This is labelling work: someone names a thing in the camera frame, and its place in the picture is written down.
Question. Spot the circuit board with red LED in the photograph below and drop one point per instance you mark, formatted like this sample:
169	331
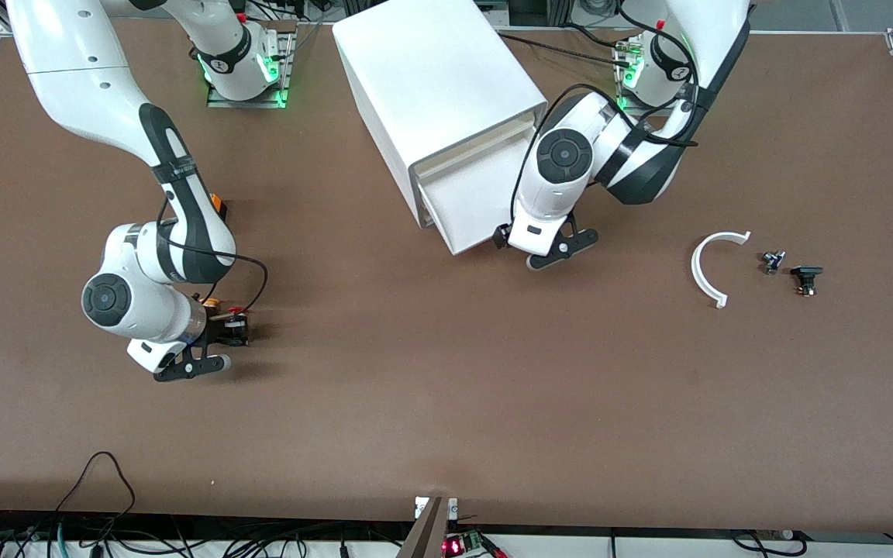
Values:
458	545

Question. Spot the black switch component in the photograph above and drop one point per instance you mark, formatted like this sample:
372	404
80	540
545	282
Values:
806	273

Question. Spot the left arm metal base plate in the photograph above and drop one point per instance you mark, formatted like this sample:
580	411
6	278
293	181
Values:
629	105

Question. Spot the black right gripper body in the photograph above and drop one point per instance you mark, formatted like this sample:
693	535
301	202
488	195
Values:
222	330

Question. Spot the small white metal bracket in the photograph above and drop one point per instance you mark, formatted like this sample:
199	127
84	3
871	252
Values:
454	508

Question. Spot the small black silver component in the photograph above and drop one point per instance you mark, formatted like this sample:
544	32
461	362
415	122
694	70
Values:
772	262

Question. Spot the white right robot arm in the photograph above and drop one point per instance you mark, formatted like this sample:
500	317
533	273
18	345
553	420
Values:
82	70

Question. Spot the orange button enclosure box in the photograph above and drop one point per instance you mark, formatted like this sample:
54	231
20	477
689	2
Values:
219	208

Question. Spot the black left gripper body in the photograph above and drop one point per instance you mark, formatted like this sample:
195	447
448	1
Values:
502	235

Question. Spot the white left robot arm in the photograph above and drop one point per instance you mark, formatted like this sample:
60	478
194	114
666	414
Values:
563	155

